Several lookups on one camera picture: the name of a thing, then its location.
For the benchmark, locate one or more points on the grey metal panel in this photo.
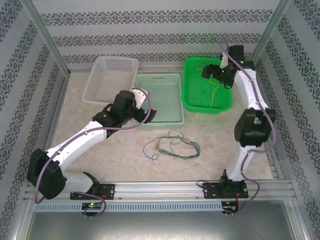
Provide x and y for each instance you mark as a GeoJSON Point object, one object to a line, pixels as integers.
{"type": "Point", "coordinates": [160, 225]}

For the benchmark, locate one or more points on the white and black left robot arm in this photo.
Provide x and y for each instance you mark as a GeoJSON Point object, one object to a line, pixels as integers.
{"type": "Point", "coordinates": [90, 136]}

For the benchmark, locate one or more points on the aluminium side rail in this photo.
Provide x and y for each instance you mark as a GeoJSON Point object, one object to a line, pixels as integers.
{"type": "Point", "coordinates": [57, 110]}
{"type": "Point", "coordinates": [275, 165]}

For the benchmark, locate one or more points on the bright green plastic basket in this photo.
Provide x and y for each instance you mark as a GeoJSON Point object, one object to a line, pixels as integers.
{"type": "Point", "coordinates": [195, 95]}

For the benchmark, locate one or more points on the small circuit board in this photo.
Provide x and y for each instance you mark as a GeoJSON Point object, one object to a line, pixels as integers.
{"type": "Point", "coordinates": [231, 207]}
{"type": "Point", "coordinates": [92, 206]}

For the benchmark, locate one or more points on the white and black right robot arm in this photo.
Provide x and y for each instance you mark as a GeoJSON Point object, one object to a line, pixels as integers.
{"type": "Point", "coordinates": [245, 88]}

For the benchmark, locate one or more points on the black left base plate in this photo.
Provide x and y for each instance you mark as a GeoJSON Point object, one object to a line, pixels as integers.
{"type": "Point", "coordinates": [107, 191]}

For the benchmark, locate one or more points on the white perforated plastic basket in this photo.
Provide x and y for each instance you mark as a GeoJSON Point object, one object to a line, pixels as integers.
{"type": "Point", "coordinates": [107, 77]}

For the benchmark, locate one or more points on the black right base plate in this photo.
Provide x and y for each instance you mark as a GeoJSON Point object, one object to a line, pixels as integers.
{"type": "Point", "coordinates": [212, 191]}

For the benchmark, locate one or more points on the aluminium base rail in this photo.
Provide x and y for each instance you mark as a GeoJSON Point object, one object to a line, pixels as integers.
{"type": "Point", "coordinates": [160, 190]}

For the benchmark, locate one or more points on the aluminium frame post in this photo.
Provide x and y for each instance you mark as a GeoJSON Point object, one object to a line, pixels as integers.
{"type": "Point", "coordinates": [45, 35]}
{"type": "Point", "coordinates": [272, 25]}

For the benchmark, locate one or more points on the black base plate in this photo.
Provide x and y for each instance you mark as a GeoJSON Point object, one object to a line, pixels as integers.
{"type": "Point", "coordinates": [212, 191]}
{"type": "Point", "coordinates": [107, 191]}

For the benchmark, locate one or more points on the pale mint plastic basket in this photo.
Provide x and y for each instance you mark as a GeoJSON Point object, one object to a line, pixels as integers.
{"type": "Point", "coordinates": [162, 105]}

